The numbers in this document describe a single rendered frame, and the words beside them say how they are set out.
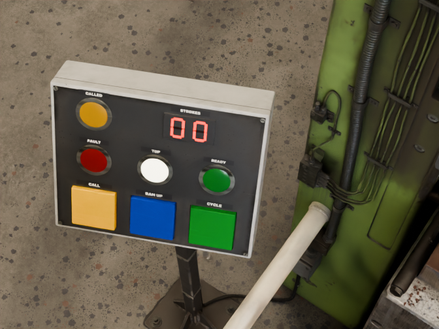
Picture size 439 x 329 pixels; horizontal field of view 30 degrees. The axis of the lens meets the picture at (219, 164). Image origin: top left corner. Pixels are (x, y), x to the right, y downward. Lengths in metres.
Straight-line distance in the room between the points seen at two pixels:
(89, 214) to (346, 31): 0.51
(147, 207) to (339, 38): 0.41
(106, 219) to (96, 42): 1.48
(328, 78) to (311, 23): 1.45
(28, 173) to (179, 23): 0.72
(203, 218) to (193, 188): 0.05
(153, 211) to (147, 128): 0.15
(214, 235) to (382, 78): 0.37
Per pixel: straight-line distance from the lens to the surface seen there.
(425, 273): 1.42
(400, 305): 1.43
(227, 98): 1.25
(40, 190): 2.55
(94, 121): 1.29
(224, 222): 1.33
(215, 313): 2.34
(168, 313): 2.35
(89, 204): 1.37
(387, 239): 1.75
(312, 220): 1.76
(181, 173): 1.30
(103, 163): 1.32
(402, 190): 1.55
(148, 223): 1.36
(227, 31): 2.79
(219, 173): 1.28
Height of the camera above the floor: 2.25
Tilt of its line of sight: 63 degrees down
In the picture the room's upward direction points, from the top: 1 degrees counter-clockwise
